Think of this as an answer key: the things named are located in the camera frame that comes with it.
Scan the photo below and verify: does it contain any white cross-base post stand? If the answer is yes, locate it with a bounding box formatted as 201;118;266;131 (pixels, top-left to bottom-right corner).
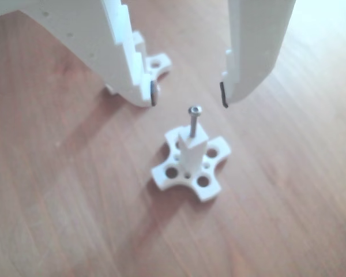
106;30;173;95
150;125;233;203

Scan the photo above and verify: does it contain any small metal screw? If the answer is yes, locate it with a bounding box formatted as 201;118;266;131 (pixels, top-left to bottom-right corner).
187;105;203;139

